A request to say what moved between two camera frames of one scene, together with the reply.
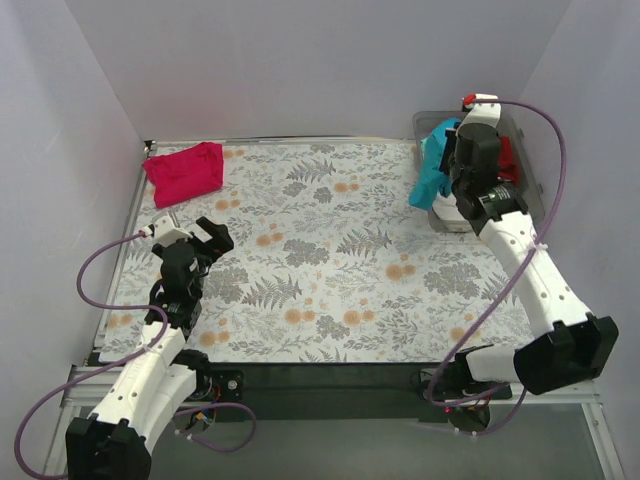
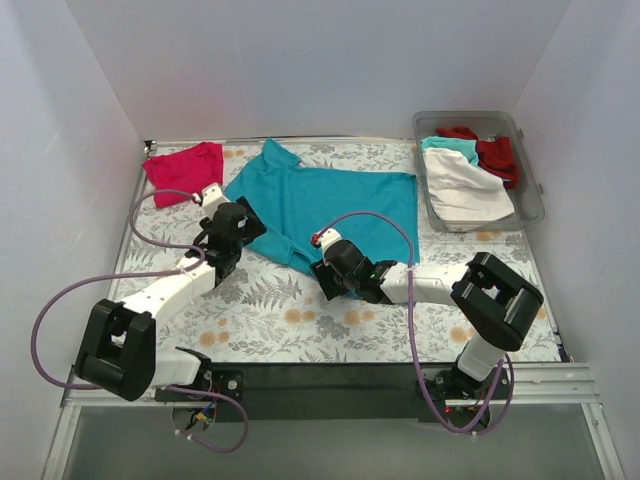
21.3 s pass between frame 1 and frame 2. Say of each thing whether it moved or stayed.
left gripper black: moved
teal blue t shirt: moved
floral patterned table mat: stayed
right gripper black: moved
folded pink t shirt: stayed
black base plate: stayed
